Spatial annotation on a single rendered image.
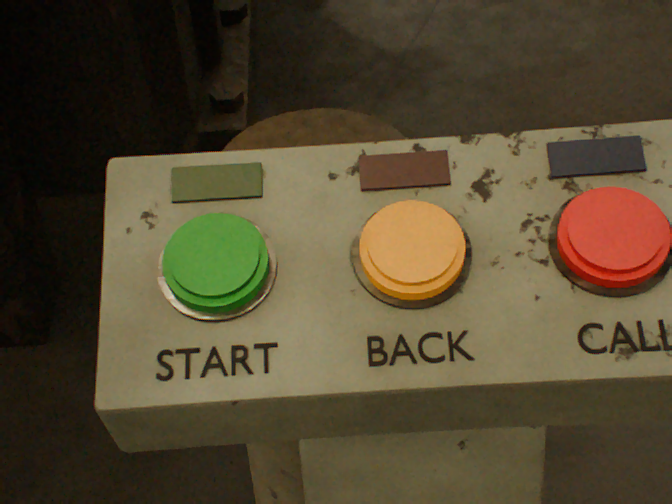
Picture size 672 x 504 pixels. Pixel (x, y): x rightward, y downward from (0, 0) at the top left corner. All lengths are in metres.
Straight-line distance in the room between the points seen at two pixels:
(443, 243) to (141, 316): 0.12
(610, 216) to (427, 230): 0.07
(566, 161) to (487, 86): 1.13
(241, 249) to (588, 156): 0.14
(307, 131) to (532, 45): 1.05
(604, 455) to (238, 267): 0.76
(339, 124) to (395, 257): 0.23
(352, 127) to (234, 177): 0.19
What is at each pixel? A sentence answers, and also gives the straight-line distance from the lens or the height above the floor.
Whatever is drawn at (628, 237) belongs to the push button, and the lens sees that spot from 0.46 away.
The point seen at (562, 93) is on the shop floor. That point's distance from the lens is 1.60.
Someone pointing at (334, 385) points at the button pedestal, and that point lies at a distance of 0.44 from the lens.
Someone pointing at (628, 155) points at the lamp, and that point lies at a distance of 0.49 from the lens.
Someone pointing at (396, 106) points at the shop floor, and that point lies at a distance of 1.57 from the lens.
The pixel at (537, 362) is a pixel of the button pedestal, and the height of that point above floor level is 0.58.
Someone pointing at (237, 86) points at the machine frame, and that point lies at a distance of 1.47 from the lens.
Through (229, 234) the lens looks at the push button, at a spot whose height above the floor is 0.61.
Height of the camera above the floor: 0.91
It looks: 42 degrees down
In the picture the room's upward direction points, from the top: 4 degrees counter-clockwise
